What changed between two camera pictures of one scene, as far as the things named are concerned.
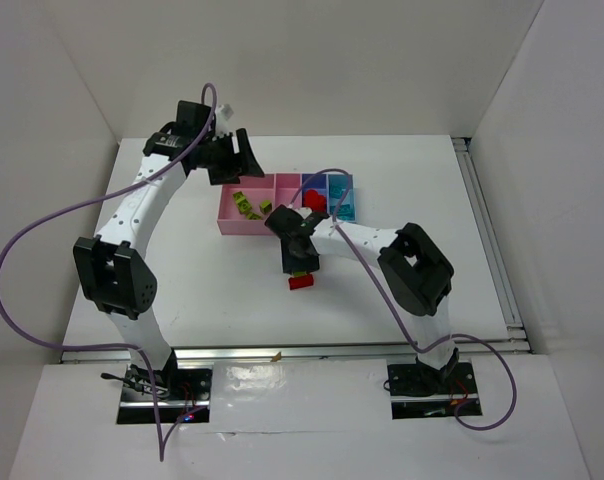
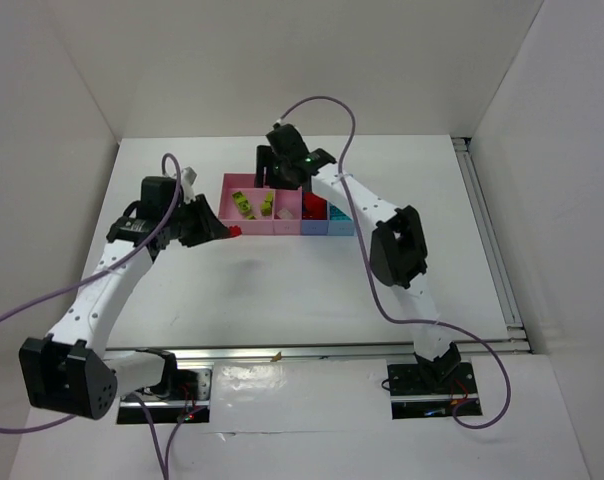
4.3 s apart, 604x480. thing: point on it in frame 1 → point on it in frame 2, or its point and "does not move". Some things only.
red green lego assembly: [300, 279] → [235, 231]
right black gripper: [298, 255] → [280, 175]
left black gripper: [233, 156] → [196, 220]
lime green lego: [242, 204] does not move
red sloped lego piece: [317, 202] does not move
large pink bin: [245, 207] does not move
